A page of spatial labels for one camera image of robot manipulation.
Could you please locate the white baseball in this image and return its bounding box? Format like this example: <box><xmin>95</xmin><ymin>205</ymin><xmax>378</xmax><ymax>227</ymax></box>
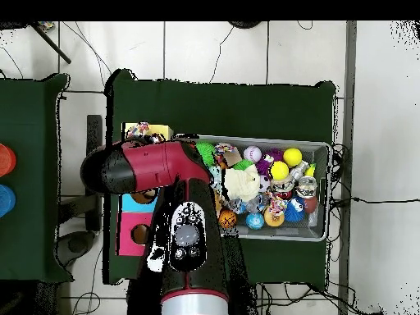
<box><xmin>243</xmin><ymin>145</ymin><xmax>263</xmax><ymax>164</ymax></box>

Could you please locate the cream waffle cloth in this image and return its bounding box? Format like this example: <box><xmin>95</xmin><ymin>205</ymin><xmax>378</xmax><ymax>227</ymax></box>
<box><xmin>221</xmin><ymin>163</ymin><xmax>261</xmax><ymax>202</ymax></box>

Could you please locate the plain yellow ball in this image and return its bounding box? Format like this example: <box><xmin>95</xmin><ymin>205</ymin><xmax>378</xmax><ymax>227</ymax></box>
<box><xmin>282</xmin><ymin>147</ymin><xmax>304</xmax><ymax>168</ymax></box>

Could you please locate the purple spiky monster toy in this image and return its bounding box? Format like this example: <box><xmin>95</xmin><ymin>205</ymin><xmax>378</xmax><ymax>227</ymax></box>
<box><xmin>255</xmin><ymin>148</ymin><xmax>285</xmax><ymax>175</ymax></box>

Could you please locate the yellow tennis ball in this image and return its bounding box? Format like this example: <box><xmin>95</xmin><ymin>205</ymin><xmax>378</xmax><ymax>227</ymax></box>
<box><xmin>267</xmin><ymin>160</ymin><xmax>290</xmax><ymax>181</ymax></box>

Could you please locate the black power cable with plug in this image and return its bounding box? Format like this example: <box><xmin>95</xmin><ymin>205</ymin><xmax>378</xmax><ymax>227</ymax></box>
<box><xmin>331</xmin><ymin>195</ymin><xmax>420</xmax><ymax>208</ymax></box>

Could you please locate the black rod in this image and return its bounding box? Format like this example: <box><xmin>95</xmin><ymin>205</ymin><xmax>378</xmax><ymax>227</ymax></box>
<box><xmin>30</xmin><ymin>21</ymin><xmax>72</xmax><ymax>65</ymax></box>

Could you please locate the black round base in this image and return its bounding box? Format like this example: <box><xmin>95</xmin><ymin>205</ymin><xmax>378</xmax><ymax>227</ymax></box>
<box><xmin>228</xmin><ymin>21</ymin><xmax>263</xmax><ymax>30</ymax></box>

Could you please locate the wire mesh bin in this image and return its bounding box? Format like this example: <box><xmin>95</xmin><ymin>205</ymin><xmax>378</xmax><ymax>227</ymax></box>
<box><xmin>170</xmin><ymin>133</ymin><xmax>332</xmax><ymax>243</ymax></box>

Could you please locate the blue cup stack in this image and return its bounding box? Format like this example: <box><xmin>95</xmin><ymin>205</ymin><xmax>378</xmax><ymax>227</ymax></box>
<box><xmin>0</xmin><ymin>184</ymin><xmax>16</xmax><ymax>218</ymax></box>

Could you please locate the green cloth on side table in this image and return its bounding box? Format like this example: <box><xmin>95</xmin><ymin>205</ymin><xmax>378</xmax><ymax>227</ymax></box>
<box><xmin>0</xmin><ymin>72</ymin><xmax>74</xmax><ymax>284</ymax></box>

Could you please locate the orange cup stack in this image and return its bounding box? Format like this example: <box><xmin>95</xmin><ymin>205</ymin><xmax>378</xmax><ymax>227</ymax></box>
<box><xmin>0</xmin><ymin>143</ymin><xmax>17</xmax><ymax>178</ymax></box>

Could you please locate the crushed silver drink can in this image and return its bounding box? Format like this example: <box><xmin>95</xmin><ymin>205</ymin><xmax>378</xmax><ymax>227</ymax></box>
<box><xmin>294</xmin><ymin>176</ymin><xmax>318</xmax><ymax>199</ymax></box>

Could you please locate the wooden box with three holes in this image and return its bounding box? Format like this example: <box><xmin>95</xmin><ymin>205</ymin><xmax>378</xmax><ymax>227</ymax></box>
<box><xmin>116</xmin><ymin>121</ymin><xmax>174</xmax><ymax>258</ymax></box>

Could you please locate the green spiky rubber ball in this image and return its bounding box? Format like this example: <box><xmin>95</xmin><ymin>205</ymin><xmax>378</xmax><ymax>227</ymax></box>
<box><xmin>195</xmin><ymin>141</ymin><xmax>217</xmax><ymax>167</ymax></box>

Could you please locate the grey floor cable cover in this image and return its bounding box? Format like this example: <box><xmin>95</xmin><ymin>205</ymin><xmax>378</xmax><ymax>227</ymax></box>
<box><xmin>337</xmin><ymin>21</ymin><xmax>358</xmax><ymax>315</ymax></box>

